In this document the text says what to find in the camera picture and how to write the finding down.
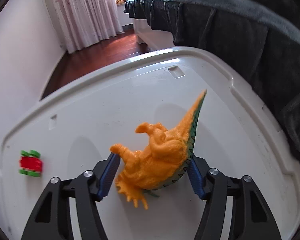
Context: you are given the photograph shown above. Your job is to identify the dark bed blanket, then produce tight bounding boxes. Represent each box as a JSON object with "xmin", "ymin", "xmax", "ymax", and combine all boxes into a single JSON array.
[{"xmin": 124, "ymin": 0, "xmax": 300, "ymax": 170}]

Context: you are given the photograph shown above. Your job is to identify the white plastic storage box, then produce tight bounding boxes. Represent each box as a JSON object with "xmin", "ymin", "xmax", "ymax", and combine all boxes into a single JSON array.
[{"xmin": 0, "ymin": 46, "xmax": 300, "ymax": 240}]

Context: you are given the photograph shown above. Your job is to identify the red green toy car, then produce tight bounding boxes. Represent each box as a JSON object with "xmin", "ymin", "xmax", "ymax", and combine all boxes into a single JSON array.
[{"xmin": 18, "ymin": 150, "xmax": 44, "ymax": 177}]

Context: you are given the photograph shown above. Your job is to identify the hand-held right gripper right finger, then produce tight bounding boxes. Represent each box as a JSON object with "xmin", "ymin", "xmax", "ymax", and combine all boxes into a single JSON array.
[{"xmin": 186, "ymin": 154, "xmax": 282, "ymax": 240}]

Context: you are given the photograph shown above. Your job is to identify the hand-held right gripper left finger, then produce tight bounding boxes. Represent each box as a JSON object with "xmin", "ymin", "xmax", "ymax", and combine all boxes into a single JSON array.
[{"xmin": 21, "ymin": 151, "xmax": 120, "ymax": 240}]

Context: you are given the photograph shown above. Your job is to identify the white bed frame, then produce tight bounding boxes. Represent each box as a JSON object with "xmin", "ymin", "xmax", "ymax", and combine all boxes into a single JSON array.
[{"xmin": 132, "ymin": 17, "xmax": 180, "ymax": 53}]

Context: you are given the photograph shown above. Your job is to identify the orange green dinosaur toy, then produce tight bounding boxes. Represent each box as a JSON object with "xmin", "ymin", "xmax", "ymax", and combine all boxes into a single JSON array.
[{"xmin": 110, "ymin": 89, "xmax": 207, "ymax": 210}]

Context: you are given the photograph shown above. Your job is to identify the pink patterned curtain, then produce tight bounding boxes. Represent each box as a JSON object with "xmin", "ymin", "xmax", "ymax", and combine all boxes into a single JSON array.
[{"xmin": 40, "ymin": 0, "xmax": 125, "ymax": 54}]

